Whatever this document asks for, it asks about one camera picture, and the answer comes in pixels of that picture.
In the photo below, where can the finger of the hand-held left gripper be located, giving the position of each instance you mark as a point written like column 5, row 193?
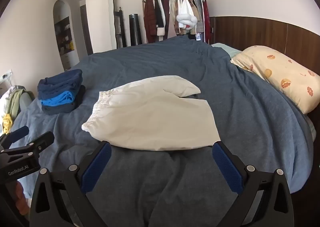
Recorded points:
column 17, row 133
column 43, row 140

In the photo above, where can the pale green bed sheet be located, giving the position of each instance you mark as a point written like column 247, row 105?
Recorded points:
column 227, row 49

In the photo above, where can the yellow cloth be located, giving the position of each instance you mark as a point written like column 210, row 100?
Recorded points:
column 7, row 122

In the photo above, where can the cream orange-print pillow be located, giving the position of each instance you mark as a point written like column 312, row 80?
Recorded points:
column 280, row 74

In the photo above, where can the black tower appliance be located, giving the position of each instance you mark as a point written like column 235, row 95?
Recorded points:
column 135, row 29

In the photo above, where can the olive green garment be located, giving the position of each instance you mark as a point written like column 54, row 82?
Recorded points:
column 16, row 100

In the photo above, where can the person's left hand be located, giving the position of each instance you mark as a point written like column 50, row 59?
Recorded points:
column 21, row 199

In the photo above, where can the arched wall shelf niche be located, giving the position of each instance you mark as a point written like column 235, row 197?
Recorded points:
column 63, row 37

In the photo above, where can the brown door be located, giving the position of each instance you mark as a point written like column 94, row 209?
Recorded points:
column 86, row 29

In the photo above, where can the white wall outlet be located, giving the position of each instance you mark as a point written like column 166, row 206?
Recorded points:
column 7, row 73

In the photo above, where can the cream pants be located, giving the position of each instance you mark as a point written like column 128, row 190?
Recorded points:
column 150, row 117

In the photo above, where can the wavy wall mirror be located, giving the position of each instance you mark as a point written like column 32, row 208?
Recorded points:
column 112, row 17

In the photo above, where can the dark wooden headboard panel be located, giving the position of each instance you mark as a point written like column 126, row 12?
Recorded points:
column 250, row 32

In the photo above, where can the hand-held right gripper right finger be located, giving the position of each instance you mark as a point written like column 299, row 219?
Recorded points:
column 227, row 167

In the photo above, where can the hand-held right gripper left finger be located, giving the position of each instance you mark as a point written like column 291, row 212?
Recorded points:
column 96, row 164

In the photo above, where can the folded navy garment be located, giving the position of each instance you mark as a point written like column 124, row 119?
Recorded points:
column 60, row 80

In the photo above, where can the blue-grey blanket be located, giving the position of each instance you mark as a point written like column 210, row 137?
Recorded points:
column 250, row 117

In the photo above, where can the folded dark grey garment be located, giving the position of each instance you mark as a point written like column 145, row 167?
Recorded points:
column 65, row 108

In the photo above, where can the folded bright blue garment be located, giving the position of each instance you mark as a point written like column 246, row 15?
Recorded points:
column 58, row 99

